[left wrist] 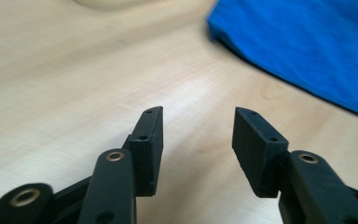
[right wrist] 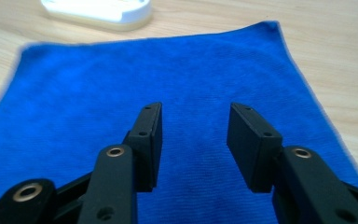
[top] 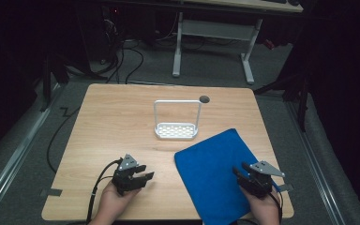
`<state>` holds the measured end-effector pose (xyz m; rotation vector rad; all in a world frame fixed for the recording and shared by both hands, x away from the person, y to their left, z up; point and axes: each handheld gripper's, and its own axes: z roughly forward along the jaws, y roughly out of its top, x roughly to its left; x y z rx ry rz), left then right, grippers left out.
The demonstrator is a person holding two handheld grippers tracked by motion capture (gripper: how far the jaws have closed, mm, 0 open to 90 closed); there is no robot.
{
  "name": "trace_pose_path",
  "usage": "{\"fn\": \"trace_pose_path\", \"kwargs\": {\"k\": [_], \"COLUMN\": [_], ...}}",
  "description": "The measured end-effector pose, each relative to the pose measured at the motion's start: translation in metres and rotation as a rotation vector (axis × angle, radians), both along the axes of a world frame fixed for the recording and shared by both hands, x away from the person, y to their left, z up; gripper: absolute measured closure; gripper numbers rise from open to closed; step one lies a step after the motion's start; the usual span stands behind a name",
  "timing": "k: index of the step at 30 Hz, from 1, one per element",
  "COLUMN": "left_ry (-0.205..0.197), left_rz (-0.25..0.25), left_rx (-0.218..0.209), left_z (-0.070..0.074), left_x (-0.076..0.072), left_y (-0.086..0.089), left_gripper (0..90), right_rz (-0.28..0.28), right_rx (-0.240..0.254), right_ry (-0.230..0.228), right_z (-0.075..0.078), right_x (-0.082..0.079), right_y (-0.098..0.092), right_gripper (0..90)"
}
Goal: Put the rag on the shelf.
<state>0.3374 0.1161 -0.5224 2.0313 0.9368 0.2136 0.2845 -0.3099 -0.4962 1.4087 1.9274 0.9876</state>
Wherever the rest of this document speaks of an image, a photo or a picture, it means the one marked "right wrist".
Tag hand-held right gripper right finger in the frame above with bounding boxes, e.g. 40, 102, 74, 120
226, 102, 358, 224

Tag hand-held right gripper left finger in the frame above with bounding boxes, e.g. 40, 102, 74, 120
77, 102, 163, 224

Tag blue microfibre cloth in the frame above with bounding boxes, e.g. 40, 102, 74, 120
0, 20, 358, 224

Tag white plastic tray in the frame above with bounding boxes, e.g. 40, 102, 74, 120
39, 0, 153, 32

